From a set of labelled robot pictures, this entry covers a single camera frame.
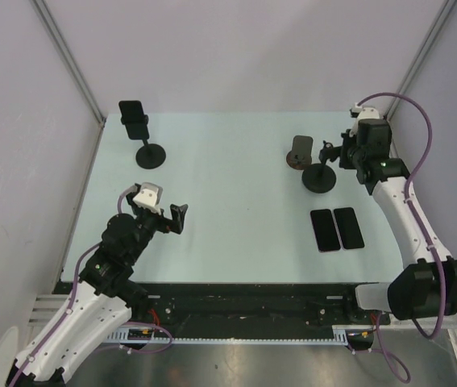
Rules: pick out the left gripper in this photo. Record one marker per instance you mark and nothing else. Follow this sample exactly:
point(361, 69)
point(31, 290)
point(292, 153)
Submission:
point(176, 223)

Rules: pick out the white cable duct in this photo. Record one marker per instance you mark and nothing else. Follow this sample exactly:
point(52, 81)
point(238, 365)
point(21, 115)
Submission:
point(332, 336)

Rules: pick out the brown-based phone stand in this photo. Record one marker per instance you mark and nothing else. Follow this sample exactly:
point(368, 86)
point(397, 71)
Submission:
point(300, 155)

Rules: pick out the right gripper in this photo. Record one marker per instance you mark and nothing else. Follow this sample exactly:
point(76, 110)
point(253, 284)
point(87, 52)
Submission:
point(343, 162)

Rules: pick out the black phone stand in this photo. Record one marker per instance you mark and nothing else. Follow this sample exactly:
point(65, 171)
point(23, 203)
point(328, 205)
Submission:
point(150, 155)
point(320, 178)

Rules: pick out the black phone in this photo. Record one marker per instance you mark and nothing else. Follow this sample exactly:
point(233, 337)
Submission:
point(348, 228)
point(131, 111)

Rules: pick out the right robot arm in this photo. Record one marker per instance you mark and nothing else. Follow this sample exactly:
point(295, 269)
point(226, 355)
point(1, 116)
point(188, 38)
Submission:
point(427, 284)

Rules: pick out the right aluminium frame post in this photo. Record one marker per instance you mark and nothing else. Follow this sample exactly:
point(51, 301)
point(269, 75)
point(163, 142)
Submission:
point(432, 36)

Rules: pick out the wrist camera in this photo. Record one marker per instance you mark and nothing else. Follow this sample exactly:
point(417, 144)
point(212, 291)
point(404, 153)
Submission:
point(148, 197)
point(359, 113)

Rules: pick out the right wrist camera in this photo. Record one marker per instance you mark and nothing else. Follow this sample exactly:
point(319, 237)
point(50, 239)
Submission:
point(359, 113)

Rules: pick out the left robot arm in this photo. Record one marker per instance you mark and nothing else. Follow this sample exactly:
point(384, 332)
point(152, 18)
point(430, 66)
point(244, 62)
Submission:
point(102, 299)

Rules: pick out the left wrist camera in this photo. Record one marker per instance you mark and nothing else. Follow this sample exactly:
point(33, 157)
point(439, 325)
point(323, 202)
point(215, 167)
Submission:
point(148, 197)

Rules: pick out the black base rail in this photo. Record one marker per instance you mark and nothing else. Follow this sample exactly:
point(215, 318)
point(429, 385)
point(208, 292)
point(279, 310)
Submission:
point(254, 310)

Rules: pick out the purple-edged phone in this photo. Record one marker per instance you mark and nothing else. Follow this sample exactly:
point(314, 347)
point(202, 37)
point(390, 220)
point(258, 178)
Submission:
point(324, 230)

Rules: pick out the left aluminium frame post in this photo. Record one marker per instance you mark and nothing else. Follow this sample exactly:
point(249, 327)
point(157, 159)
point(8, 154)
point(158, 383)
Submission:
point(59, 42)

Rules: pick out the aluminium frame post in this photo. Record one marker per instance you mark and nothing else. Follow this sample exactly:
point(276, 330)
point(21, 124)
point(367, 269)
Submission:
point(432, 36)
point(59, 42)

